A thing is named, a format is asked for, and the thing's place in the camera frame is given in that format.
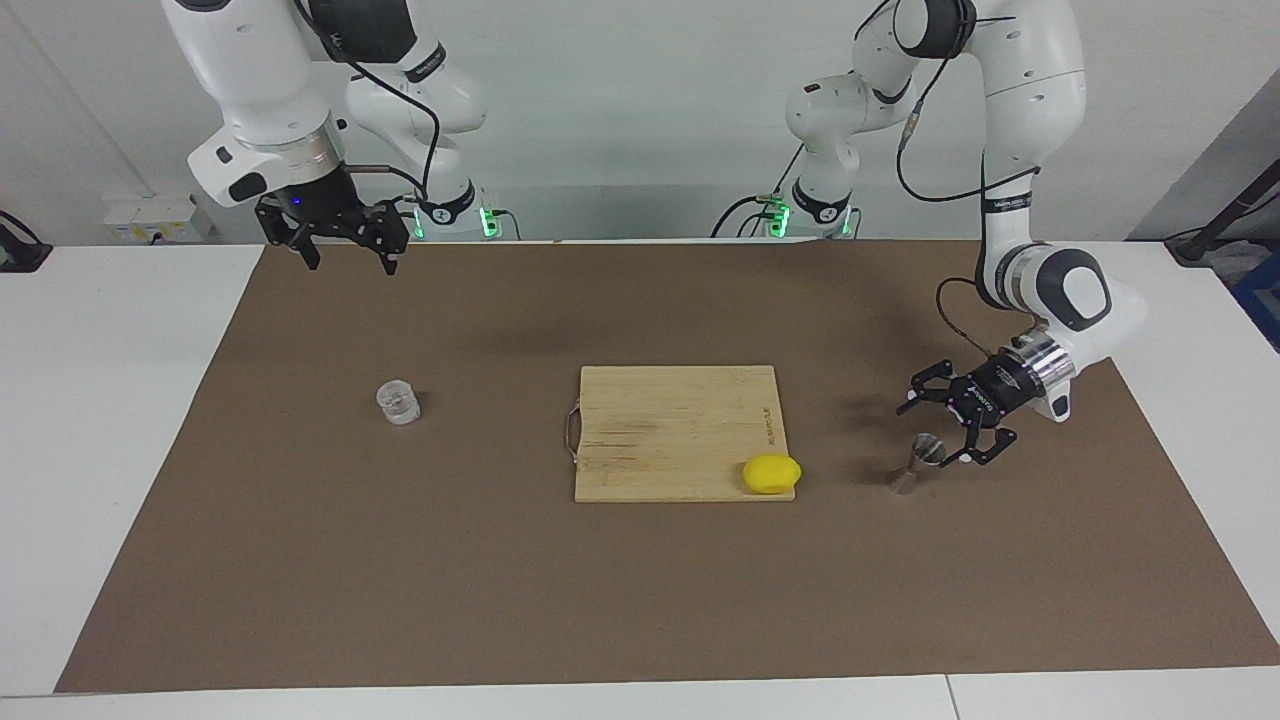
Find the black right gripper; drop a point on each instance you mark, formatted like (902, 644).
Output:
(310, 205)

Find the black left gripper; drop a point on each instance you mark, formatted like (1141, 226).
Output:
(995, 390)

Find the steel double jigger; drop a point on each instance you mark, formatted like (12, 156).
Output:
(905, 483)

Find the small clear glass cup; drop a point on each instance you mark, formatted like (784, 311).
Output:
(398, 402)

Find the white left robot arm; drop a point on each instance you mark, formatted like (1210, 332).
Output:
(1030, 90)

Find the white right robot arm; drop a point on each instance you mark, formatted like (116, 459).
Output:
(250, 80)

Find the yellow lemon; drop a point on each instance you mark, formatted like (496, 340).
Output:
(771, 474)

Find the wooden cutting board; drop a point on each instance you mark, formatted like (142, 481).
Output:
(670, 430)

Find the brown table mat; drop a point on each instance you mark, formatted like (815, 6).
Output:
(400, 560)

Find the black stand pole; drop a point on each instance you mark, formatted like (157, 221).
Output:
(1215, 225)

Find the blue crate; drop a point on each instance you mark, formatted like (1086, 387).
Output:
(1262, 295)

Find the white wall socket box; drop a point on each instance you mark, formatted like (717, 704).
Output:
(150, 215)

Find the black clamp mount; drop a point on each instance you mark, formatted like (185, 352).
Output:
(20, 255)

